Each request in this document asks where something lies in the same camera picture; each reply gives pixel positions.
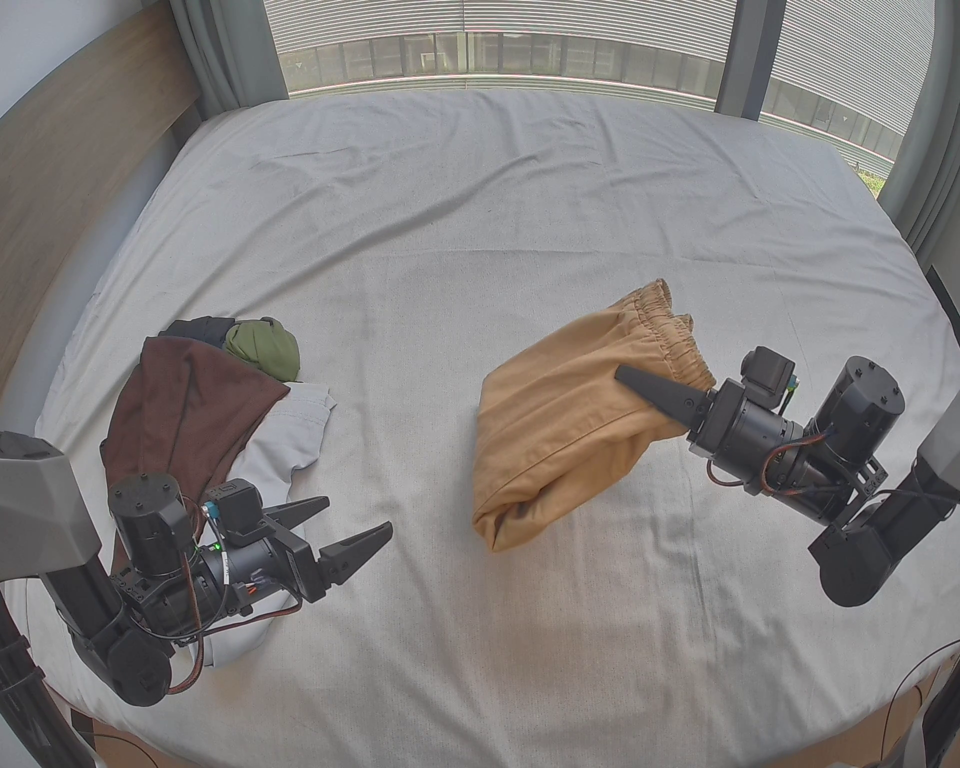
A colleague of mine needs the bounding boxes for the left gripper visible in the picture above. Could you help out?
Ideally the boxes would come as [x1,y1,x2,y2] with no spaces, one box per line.
[197,496,395,610]

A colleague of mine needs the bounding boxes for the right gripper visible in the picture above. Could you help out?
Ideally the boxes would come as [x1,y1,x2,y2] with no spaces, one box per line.
[615,364,805,490]

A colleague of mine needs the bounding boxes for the tan shorts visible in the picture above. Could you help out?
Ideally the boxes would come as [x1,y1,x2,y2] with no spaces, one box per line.
[471,279,717,555]

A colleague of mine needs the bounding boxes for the bed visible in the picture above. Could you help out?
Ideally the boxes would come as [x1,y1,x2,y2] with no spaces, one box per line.
[0,6,960,768]

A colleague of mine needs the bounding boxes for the pale grey garment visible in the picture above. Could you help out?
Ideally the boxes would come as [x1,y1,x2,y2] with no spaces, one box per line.
[187,381,339,670]

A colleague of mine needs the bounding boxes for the brown garment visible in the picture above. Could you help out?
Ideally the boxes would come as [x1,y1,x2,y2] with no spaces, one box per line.
[99,335,292,560]

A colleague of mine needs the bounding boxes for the olive green garment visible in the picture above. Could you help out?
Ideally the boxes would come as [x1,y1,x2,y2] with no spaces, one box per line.
[222,317,303,382]

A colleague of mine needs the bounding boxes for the black garment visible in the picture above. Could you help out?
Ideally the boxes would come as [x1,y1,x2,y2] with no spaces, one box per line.
[157,316,237,352]

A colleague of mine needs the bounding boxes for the grey-green curtain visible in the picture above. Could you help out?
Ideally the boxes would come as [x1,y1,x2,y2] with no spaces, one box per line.
[876,0,960,265]
[168,0,292,115]

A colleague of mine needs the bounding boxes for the window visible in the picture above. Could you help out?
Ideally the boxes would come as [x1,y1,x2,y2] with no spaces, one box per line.
[258,0,939,198]

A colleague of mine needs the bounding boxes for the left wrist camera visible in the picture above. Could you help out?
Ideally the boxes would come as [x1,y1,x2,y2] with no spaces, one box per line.
[204,480,275,547]

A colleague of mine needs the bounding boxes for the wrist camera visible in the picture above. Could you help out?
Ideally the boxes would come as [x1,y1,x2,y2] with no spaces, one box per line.
[204,480,275,547]
[738,346,798,412]

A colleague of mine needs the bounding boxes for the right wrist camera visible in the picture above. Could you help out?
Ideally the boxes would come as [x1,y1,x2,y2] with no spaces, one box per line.
[738,346,798,412]

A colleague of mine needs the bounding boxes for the black cable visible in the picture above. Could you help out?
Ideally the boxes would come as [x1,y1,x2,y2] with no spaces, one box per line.
[883,639,960,755]

